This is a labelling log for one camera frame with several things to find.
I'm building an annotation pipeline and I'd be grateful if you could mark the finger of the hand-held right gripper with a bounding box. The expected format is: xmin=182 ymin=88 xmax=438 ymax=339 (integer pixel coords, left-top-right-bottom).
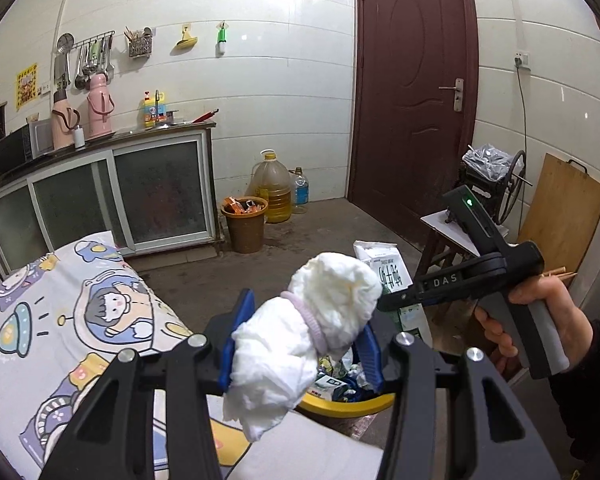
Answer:
xmin=377 ymin=280 xmax=424 ymax=312

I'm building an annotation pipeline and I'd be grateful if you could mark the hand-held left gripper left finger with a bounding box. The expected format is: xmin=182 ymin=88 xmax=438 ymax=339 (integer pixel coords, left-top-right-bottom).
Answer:
xmin=39 ymin=289 xmax=257 ymax=480

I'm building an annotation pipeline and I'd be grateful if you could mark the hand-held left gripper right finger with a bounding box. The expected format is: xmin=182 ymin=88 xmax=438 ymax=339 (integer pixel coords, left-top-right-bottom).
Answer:
xmin=357 ymin=310 xmax=561 ymax=480

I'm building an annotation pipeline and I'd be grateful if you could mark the large green white carton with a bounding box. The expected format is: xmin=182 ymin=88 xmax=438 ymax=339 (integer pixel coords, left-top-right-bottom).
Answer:
xmin=354 ymin=240 xmax=433 ymax=352

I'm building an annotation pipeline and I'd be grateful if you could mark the small green white package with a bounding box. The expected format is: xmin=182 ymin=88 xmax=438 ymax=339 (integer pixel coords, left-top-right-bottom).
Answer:
xmin=316 ymin=374 xmax=355 ymax=402

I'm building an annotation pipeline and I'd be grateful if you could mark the yellow rimmed trash bin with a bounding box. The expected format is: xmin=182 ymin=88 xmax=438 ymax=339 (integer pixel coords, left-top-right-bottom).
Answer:
xmin=297 ymin=345 xmax=398 ymax=420

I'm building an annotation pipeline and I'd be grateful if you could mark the white wad with band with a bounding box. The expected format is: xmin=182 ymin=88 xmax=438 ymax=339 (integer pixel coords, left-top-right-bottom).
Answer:
xmin=222 ymin=252 xmax=383 ymax=443

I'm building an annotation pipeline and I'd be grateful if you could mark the person's right forearm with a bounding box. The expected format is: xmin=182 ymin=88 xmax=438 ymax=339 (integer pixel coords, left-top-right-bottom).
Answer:
xmin=547 ymin=320 xmax=600 ymax=480

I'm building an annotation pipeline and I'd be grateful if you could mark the person's right hand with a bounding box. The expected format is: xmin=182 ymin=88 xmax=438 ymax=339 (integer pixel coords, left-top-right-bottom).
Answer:
xmin=474 ymin=274 xmax=593 ymax=376

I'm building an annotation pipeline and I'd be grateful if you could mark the wooden stool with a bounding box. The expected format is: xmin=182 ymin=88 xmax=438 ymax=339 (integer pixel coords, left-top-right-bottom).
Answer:
xmin=420 ymin=210 xmax=511 ymax=288

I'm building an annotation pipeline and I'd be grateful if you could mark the black hand crank machine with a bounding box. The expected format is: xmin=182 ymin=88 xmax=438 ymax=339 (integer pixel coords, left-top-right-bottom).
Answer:
xmin=442 ymin=144 xmax=534 ymax=227

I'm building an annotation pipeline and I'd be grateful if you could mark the wooden cutting board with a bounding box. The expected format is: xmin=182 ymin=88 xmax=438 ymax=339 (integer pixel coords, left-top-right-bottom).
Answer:
xmin=517 ymin=153 xmax=600 ymax=281

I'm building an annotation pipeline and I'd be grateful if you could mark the clear plastic bag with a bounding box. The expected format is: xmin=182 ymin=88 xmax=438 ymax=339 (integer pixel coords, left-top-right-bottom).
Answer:
xmin=462 ymin=144 xmax=511 ymax=177

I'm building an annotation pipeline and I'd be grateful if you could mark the brown waste bin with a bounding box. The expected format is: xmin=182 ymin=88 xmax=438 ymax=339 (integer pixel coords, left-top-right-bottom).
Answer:
xmin=221 ymin=196 xmax=270 ymax=254

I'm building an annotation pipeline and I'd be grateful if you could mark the blue water bottle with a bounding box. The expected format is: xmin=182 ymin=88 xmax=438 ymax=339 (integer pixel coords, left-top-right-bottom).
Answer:
xmin=291 ymin=166 xmax=311 ymax=215

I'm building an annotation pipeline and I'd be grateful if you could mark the large cooking oil bottle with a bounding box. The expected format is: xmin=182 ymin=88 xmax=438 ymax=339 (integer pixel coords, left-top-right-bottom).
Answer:
xmin=252 ymin=149 xmax=293 ymax=225

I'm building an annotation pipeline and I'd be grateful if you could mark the dark red wooden door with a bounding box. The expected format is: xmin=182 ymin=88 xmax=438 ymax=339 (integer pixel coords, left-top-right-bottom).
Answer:
xmin=350 ymin=0 xmax=481 ymax=248

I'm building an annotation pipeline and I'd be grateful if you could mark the kitchen cabinet with glass doors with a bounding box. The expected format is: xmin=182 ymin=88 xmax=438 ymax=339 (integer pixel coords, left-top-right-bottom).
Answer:
xmin=0 ymin=121 xmax=226 ymax=278

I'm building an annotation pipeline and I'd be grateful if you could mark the cartoon printed tablecloth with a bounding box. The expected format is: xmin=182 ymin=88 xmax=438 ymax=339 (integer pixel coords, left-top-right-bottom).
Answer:
xmin=0 ymin=241 xmax=385 ymax=480

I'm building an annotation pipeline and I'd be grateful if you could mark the yellow detergent bottle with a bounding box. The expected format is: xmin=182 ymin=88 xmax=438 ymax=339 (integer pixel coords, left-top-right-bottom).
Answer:
xmin=142 ymin=91 xmax=168 ymax=129

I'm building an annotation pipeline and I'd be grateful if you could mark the pink thermos flask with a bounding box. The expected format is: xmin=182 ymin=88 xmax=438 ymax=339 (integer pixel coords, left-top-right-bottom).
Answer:
xmin=50 ymin=91 xmax=81 ymax=150
xmin=86 ymin=74 xmax=116 ymax=139

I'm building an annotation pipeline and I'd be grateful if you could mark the black microwave oven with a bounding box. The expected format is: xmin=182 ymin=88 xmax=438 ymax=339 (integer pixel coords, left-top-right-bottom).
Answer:
xmin=0 ymin=120 xmax=56 ymax=174

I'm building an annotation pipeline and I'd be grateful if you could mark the yellow hanging scoop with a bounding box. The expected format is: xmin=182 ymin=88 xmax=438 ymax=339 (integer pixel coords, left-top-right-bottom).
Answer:
xmin=175 ymin=25 xmax=199 ymax=51

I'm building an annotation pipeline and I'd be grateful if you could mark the row of hanging kitchen utensils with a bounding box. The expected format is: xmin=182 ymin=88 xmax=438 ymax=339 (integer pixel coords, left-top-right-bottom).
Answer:
xmin=54 ymin=31 xmax=116 ymax=92

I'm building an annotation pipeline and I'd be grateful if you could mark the grey power cable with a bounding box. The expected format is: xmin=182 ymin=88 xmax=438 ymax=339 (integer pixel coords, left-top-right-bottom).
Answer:
xmin=517 ymin=67 xmax=529 ymax=157

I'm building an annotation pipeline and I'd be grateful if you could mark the silver door handle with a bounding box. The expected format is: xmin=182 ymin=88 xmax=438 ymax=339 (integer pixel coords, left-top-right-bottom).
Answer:
xmin=439 ymin=78 xmax=465 ymax=112

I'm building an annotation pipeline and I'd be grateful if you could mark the red handled pan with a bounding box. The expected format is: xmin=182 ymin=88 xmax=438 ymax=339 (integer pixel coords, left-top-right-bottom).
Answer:
xmin=169 ymin=108 xmax=220 ymax=126

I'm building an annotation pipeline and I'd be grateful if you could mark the wire chopstick holder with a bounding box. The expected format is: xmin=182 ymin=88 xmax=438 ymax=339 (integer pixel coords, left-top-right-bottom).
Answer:
xmin=125 ymin=26 xmax=155 ymax=58

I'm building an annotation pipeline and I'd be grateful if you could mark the yellow wall poster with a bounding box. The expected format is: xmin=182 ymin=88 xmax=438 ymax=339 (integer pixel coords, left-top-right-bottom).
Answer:
xmin=15 ymin=63 xmax=39 ymax=108

